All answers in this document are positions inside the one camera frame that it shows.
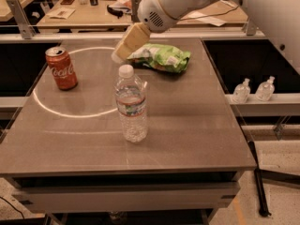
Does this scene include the grey metal bracket right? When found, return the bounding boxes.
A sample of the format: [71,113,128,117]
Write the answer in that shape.
[242,19,257,36]

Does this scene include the grey metal bracket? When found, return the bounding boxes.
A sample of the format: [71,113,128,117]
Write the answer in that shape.
[242,19,257,36]
[131,0,142,23]
[7,0,36,39]

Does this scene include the black pole on floor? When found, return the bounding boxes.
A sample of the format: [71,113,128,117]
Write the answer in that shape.
[247,141,271,218]

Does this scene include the clear sanitizer bottle right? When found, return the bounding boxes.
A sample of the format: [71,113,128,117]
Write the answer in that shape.
[255,76,275,101]

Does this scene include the black sunglasses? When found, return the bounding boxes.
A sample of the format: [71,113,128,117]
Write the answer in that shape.
[107,6,124,19]

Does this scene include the clear plastic water bottle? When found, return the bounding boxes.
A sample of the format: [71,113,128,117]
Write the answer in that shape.
[114,65,148,143]

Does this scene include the red coke can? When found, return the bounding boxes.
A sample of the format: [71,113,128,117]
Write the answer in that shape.
[45,46,78,90]

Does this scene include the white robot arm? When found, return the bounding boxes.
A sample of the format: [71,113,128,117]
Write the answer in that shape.
[112,0,300,73]

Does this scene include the clear sanitizer bottle left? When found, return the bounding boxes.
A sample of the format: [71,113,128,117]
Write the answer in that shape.
[232,78,250,103]

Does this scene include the brown wallet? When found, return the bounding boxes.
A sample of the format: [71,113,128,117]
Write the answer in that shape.
[61,0,75,5]

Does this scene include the green chip bag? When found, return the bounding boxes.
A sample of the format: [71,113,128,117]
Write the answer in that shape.
[127,43,191,73]

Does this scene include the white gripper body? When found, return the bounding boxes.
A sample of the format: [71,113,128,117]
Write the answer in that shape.
[138,0,187,33]

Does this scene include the clear sanitizer bottle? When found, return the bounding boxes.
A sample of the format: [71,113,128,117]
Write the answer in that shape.
[255,76,275,101]
[232,78,250,103]

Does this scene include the grey metal bracket left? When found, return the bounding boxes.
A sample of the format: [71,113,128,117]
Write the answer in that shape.
[7,0,36,39]

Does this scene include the white paper card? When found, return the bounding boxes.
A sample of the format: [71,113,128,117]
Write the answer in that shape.
[48,7,75,19]

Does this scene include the grey metal bracket centre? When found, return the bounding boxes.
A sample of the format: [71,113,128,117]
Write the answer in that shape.
[131,0,142,23]

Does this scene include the white paper sheet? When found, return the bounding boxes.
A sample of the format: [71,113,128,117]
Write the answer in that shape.
[187,11,226,26]

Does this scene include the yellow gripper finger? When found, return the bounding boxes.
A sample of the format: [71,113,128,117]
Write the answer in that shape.
[124,22,151,38]
[112,33,150,64]

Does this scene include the black cable on desk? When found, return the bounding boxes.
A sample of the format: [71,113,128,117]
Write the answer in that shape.
[181,4,241,21]

